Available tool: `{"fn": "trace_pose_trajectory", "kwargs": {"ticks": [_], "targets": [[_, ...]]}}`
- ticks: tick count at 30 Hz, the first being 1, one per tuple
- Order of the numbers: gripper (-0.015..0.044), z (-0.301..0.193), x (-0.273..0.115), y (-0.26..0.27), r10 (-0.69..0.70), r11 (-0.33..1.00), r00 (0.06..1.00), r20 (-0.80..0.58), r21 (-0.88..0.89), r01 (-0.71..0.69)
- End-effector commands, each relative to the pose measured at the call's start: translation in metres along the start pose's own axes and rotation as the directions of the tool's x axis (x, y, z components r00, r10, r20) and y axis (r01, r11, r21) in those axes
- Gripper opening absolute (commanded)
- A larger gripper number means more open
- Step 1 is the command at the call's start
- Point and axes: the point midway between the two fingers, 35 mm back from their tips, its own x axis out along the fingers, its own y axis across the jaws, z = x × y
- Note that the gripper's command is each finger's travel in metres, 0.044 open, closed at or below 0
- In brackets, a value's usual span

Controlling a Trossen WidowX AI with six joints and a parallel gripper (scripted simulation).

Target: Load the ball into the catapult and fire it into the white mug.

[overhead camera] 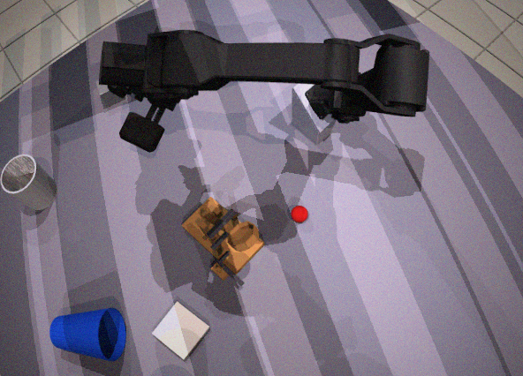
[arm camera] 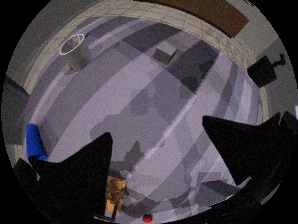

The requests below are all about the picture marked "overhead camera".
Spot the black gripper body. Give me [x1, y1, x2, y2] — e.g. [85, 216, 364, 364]
[119, 93, 181, 153]

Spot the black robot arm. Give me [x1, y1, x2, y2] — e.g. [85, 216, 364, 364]
[99, 30, 429, 124]

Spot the red ball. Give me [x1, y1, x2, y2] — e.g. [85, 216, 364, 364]
[291, 206, 308, 222]

